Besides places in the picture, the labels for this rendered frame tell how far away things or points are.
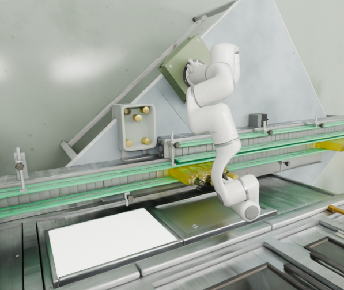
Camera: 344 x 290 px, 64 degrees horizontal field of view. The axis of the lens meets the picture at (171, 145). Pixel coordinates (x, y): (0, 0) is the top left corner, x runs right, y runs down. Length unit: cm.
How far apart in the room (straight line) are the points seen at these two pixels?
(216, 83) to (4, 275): 92
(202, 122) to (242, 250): 48
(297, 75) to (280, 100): 23
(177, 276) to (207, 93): 59
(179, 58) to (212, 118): 63
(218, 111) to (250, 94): 99
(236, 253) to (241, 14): 134
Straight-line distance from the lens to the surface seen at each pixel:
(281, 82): 206
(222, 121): 88
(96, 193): 127
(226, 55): 113
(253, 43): 189
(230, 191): 92
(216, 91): 95
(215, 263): 101
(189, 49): 148
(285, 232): 120
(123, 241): 105
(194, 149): 148
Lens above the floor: 209
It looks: 60 degrees down
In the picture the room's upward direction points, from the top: 109 degrees clockwise
